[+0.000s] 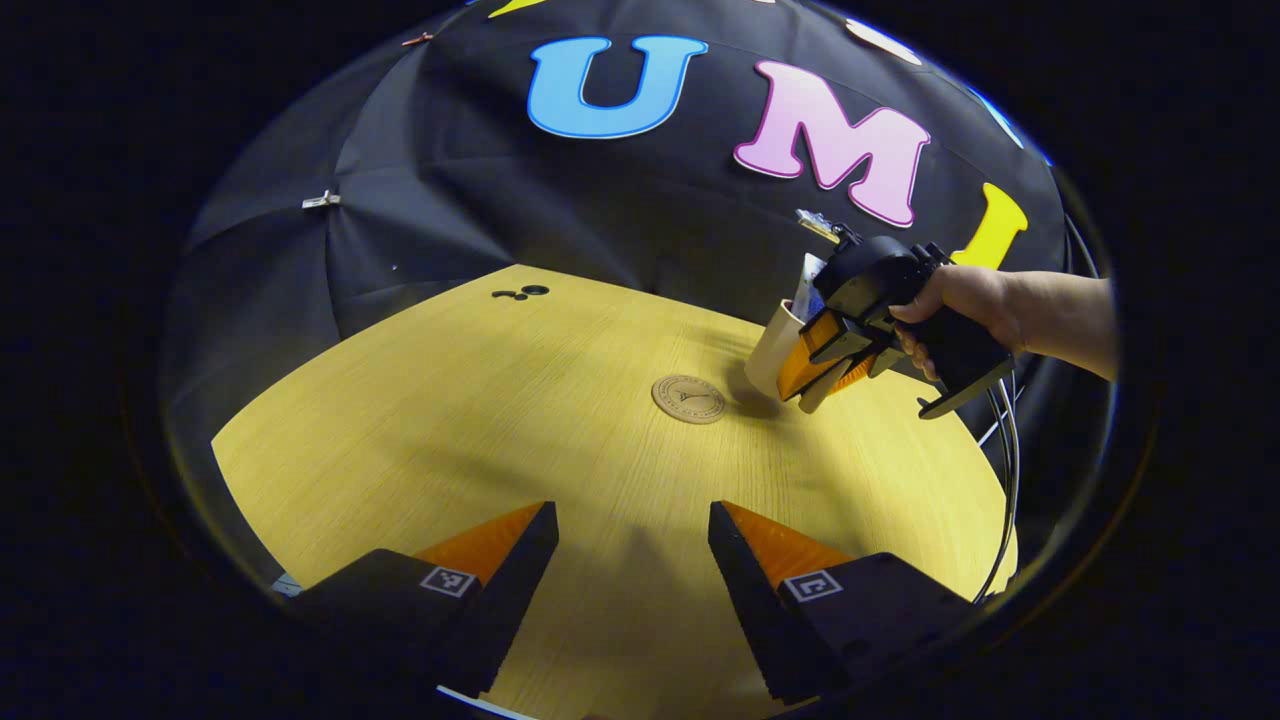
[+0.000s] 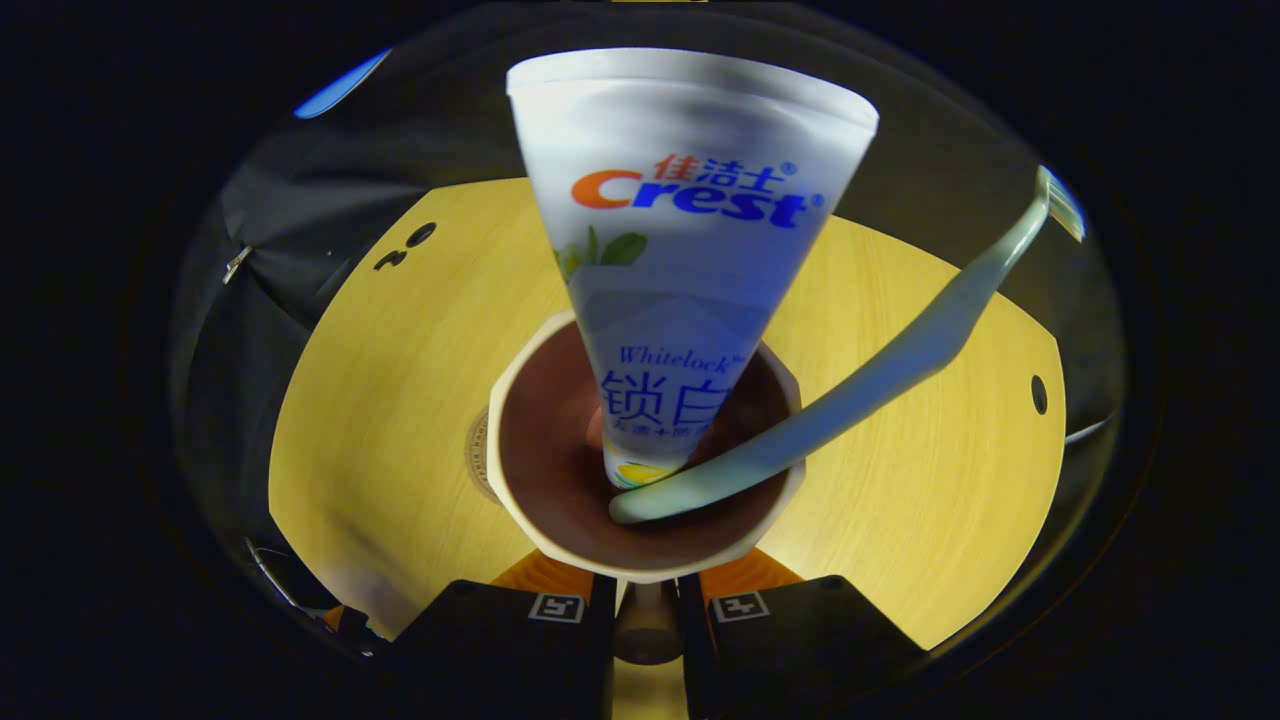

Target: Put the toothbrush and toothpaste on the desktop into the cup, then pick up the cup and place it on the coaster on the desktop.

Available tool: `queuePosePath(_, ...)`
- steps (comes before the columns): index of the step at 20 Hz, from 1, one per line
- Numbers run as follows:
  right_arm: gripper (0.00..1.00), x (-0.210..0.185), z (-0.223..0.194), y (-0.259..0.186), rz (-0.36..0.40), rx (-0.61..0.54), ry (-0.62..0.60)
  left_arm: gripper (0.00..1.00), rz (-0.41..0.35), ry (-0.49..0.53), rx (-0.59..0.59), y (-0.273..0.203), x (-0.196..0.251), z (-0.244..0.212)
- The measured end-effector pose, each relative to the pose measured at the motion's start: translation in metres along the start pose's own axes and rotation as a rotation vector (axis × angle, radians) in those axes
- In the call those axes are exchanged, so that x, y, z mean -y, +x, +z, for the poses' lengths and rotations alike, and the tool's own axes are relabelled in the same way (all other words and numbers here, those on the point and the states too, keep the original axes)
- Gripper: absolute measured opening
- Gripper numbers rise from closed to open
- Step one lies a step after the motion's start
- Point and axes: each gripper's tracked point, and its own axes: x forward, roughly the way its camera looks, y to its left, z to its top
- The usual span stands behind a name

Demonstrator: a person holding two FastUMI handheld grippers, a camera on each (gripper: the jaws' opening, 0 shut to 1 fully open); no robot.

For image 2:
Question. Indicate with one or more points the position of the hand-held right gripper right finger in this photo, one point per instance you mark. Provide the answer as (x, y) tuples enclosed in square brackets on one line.
[(790, 650)]

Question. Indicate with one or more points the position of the light green toothbrush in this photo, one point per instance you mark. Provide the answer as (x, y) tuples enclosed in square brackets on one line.
[(880, 375)]

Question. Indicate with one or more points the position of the black backdrop cloth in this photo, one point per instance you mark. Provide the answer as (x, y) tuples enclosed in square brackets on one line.
[(440, 140)]

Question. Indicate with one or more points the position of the round brown coaster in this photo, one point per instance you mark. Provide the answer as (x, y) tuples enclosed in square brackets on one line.
[(478, 455)]

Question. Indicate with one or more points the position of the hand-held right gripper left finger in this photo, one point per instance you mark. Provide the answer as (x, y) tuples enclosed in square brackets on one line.
[(500, 650)]

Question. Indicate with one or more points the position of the beige cup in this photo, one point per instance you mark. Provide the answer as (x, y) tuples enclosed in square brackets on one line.
[(560, 470)]

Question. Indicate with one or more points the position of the metal clip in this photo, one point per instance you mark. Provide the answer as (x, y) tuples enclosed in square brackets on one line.
[(238, 264)]

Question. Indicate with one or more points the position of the white toothpaste tube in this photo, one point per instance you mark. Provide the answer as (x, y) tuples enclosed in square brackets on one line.
[(690, 130)]

